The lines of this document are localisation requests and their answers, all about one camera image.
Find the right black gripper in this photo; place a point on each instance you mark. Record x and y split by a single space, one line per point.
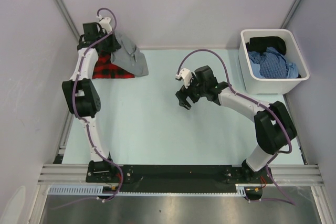
182 95

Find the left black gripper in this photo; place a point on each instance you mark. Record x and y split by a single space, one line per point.
114 45

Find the grey long sleeve shirt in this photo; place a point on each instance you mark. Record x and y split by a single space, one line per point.
129 57

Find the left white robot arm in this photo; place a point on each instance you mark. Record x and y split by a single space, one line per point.
81 96

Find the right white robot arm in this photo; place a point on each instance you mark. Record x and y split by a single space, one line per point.
273 125

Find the red black plaid shirt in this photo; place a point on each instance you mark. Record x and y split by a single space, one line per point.
104 69

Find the white plastic bin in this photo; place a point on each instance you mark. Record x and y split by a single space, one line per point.
293 54

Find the black shirt in bin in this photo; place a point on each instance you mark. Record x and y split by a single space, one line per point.
260 44

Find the blue checked shirt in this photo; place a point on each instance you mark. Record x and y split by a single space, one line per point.
268 65

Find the light blue shirt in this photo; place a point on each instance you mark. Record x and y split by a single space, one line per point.
292 71

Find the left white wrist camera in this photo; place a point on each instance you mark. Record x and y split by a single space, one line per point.
105 23

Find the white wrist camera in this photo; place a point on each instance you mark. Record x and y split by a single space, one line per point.
105 23
186 76

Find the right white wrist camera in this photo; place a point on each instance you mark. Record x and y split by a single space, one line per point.
186 76

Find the white slotted cable duct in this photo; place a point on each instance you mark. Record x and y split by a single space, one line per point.
91 190

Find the aluminium frame rail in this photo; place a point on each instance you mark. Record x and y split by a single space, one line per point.
284 175

